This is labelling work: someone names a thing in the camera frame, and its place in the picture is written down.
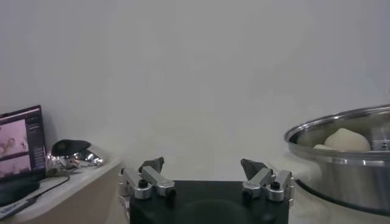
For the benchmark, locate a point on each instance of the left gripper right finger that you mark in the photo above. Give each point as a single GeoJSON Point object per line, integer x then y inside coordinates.
{"type": "Point", "coordinates": [262, 181]}

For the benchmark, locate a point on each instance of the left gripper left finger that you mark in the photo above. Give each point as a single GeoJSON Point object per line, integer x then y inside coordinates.
{"type": "Point", "coordinates": [152, 179]}

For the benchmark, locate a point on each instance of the white steamed baozi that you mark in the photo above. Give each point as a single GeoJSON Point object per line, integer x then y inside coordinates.
{"type": "Point", "coordinates": [322, 147]}
{"type": "Point", "coordinates": [347, 140]}

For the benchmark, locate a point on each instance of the stainless steel steamer basket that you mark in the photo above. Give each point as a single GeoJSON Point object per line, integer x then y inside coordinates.
{"type": "Point", "coordinates": [350, 179]}

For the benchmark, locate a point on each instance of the white side table with mouse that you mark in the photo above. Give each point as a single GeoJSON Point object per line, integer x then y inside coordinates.
{"type": "Point", "coordinates": [91, 194]}

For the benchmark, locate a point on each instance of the chrome and black headset device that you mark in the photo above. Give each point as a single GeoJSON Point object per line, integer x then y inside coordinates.
{"type": "Point", "coordinates": [70, 147]}

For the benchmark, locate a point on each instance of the black computer mouse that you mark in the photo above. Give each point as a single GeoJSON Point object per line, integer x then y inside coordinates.
{"type": "Point", "coordinates": [15, 188]}

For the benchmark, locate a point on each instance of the dark laptop beside chrome device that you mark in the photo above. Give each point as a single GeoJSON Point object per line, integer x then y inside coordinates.
{"type": "Point", "coordinates": [18, 143]}

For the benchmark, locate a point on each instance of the grey usb hub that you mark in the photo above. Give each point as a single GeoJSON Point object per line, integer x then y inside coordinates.
{"type": "Point", "coordinates": [15, 208]}

